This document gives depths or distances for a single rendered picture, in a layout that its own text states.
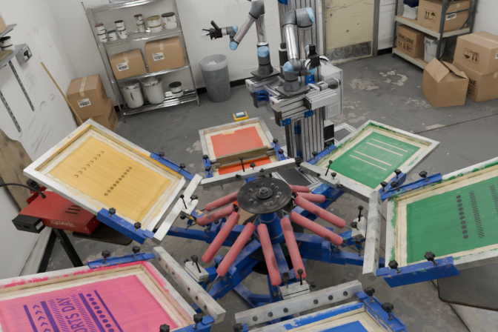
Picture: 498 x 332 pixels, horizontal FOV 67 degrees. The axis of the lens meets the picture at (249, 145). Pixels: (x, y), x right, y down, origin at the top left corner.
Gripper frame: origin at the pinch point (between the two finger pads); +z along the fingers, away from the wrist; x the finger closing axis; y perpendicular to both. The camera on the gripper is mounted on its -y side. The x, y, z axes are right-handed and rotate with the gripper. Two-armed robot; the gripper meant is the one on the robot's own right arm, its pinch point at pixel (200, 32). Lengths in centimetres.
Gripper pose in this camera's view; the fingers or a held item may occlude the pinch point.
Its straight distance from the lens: 373.4
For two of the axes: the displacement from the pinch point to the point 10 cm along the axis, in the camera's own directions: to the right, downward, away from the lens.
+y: 1.4, 7.5, 6.4
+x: -0.1, -6.5, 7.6
